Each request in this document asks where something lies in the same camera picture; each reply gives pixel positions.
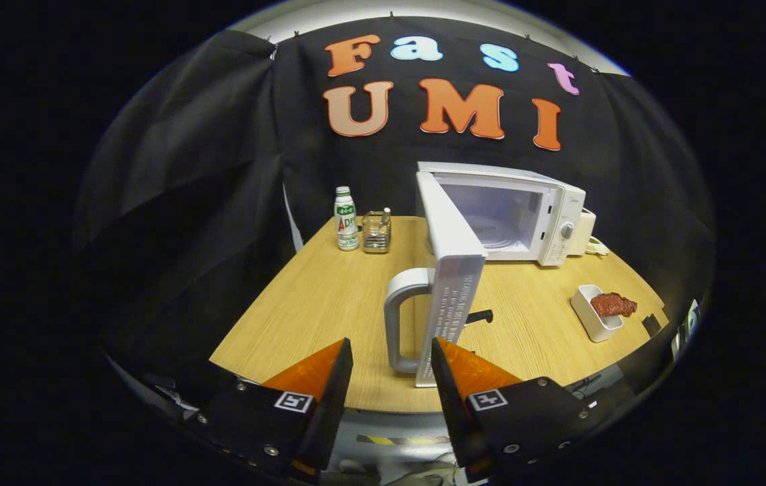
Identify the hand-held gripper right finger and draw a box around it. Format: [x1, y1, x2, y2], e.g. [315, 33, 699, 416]
[431, 337, 616, 481]

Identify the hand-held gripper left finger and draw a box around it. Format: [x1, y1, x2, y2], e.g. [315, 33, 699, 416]
[184, 337, 354, 481]

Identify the brown meat piece food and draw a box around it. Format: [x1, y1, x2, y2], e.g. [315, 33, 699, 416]
[590, 292, 638, 318]

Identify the white microwave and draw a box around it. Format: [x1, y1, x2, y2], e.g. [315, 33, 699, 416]
[383, 161, 587, 388]

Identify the small white rectangular dish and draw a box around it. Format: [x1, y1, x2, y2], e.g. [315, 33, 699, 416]
[570, 284, 625, 343]

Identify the white bottle green label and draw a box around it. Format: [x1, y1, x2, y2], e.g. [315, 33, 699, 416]
[334, 186, 360, 252]

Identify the white box appliance dark top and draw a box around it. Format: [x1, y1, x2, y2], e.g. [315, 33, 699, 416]
[568, 207, 597, 256]

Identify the white device beside table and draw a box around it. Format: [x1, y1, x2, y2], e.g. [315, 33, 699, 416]
[672, 300, 701, 360]

